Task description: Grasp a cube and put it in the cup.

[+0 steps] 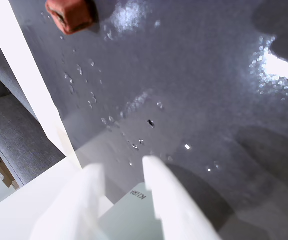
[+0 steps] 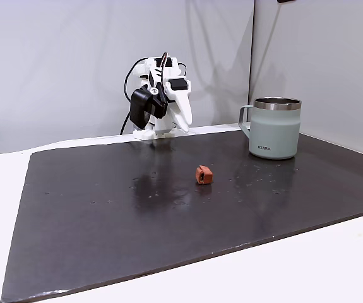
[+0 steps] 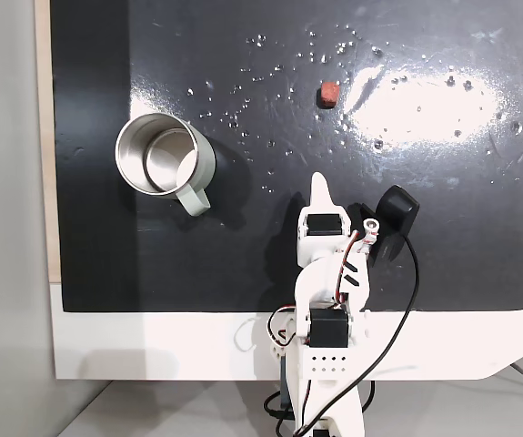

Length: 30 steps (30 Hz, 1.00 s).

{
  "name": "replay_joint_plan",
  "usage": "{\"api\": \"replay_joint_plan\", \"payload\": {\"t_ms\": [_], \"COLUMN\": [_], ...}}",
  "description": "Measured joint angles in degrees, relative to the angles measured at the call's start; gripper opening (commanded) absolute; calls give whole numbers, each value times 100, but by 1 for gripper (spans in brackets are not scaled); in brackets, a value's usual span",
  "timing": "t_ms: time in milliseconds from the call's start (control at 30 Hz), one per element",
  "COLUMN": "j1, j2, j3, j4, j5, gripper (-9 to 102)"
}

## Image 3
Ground small red cube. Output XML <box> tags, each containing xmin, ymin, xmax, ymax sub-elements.
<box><xmin>319</xmin><ymin>81</ymin><xmax>340</xmax><ymax>109</ymax></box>

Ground black camera box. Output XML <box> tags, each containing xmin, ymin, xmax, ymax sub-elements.
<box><xmin>349</xmin><ymin>184</ymin><xmax>421</xmax><ymax>268</ymax></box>

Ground thin white wire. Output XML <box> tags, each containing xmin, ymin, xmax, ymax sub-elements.
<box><xmin>233</xmin><ymin>317</ymin><xmax>262</xmax><ymax>352</ymax></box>

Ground black table mat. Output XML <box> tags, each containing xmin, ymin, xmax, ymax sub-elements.
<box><xmin>49</xmin><ymin>0</ymin><xmax>523</xmax><ymax>314</ymax></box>

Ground grey-green steel mug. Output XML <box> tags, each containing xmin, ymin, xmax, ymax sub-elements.
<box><xmin>115</xmin><ymin>112</ymin><xmax>217</xmax><ymax>218</ymax></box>

